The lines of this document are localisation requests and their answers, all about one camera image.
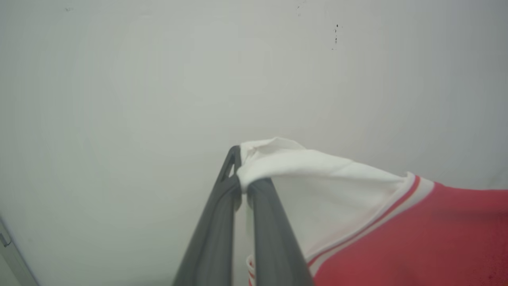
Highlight red white-trimmed garment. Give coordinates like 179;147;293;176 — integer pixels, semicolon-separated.
236;137;508;286

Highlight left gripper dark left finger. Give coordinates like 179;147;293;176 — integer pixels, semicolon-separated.
172;145;243;286

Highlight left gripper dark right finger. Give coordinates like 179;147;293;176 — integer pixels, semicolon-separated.
246;177;315;286

